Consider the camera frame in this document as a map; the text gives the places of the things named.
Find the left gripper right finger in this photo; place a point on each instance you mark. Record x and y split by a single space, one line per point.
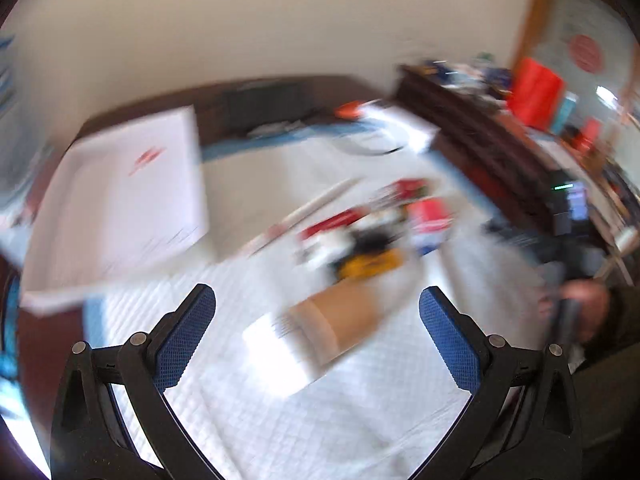
522 419

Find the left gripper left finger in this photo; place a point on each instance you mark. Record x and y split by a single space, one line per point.
89 438

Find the yellow tube with black cap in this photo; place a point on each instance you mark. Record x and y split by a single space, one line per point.
369 265

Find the person's right hand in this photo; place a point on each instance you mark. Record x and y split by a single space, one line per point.
594 302

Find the dark carved wooden sideboard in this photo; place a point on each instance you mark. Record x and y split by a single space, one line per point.
508 167

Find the red thermos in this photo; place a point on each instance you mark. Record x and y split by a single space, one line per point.
587 136

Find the red cylindrical tin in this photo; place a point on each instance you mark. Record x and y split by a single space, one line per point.
429 218

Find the teal spray bottle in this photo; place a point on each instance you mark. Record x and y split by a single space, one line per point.
563 113

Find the red paper bag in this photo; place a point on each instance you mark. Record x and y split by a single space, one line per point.
535 95

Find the white power bank box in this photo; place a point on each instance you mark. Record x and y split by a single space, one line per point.
403 127

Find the brown packing tape roll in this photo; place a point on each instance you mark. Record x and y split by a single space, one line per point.
338 318

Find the red white pen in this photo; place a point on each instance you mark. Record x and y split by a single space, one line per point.
344 218

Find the white storage box lid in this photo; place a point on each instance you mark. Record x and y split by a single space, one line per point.
122 202

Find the white blue absorbent mat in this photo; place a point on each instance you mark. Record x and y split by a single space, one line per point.
380 408

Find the white long stick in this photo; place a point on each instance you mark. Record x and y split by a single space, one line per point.
278 229

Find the black tablet screen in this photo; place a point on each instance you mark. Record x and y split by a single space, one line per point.
264 103

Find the orange cable connector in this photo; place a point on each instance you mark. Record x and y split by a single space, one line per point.
349 111

